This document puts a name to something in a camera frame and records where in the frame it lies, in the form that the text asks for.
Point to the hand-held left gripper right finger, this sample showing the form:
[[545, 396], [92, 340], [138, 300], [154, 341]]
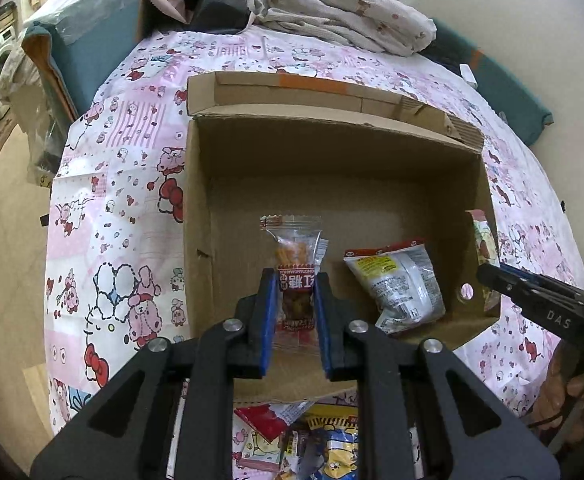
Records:
[[322, 320]]

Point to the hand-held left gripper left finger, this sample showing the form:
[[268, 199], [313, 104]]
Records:
[[270, 310]]

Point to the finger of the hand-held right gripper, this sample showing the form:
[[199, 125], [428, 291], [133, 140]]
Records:
[[534, 278], [527, 302]]

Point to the yellow cartoon snack packet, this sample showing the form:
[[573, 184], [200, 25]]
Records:
[[483, 240]]

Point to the cardboard box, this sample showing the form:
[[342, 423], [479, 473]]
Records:
[[332, 195]]

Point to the person's right hand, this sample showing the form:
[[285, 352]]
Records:
[[579, 400]]

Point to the white grey snack packet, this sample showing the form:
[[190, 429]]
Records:
[[402, 285]]

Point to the blue yellow snack packet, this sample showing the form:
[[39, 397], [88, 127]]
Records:
[[337, 447]]

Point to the pink cartoon snack packet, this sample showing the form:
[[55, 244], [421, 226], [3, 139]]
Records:
[[253, 452]]

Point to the pink printed blanket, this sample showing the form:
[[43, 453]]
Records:
[[122, 220]]

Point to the teal mat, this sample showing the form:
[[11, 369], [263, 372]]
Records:
[[502, 85]]

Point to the small white box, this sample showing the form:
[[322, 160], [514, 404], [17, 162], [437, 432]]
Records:
[[469, 74]]

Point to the flat cardboard sheet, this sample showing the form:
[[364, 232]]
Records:
[[37, 385]]

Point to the clear plastic bag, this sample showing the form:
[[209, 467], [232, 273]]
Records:
[[47, 145]]

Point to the black bag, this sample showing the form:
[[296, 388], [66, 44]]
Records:
[[219, 7]]

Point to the white floral duvet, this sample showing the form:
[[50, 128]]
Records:
[[332, 5]]

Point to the teal cushion in plastic cover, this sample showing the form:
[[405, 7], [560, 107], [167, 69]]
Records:
[[87, 45]]

